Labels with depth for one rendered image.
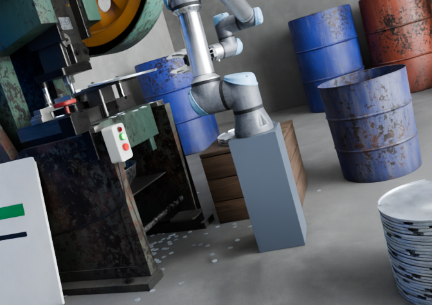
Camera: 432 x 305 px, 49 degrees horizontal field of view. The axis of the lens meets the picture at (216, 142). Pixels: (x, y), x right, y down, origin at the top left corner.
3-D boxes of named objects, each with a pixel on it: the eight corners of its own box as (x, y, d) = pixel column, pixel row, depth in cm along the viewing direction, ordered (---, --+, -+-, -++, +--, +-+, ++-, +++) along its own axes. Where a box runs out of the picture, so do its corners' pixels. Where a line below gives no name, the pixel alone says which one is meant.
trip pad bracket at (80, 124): (103, 157, 175) (86, 107, 171) (87, 166, 166) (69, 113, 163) (90, 161, 177) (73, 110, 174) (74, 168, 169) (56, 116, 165)
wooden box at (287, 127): (308, 182, 247) (292, 119, 241) (301, 210, 212) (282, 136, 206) (236, 195, 260) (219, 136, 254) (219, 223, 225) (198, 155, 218)
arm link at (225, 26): (237, 9, 213) (243, 33, 215) (215, 17, 217) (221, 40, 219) (232, 9, 206) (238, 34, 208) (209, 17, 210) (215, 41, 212)
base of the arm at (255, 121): (275, 123, 185) (269, 98, 183) (271, 131, 170) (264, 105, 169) (238, 132, 189) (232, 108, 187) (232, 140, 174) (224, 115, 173)
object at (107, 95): (146, 104, 201) (136, 73, 198) (128, 111, 188) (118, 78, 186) (100, 116, 211) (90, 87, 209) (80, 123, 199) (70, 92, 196)
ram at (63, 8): (97, 59, 204) (75, -9, 199) (75, 64, 191) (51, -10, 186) (67, 69, 211) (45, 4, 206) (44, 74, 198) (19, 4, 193)
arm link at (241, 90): (258, 106, 170) (249, 69, 168) (224, 114, 175) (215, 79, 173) (266, 100, 181) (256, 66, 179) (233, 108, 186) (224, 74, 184)
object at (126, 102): (136, 105, 221) (132, 93, 220) (76, 129, 181) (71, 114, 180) (87, 118, 233) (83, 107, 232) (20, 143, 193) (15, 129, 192)
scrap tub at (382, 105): (425, 149, 246) (406, 60, 237) (428, 176, 208) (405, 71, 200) (344, 162, 264) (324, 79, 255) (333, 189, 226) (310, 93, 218)
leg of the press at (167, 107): (214, 219, 234) (161, 40, 218) (206, 229, 224) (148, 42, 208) (73, 237, 273) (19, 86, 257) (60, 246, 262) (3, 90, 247)
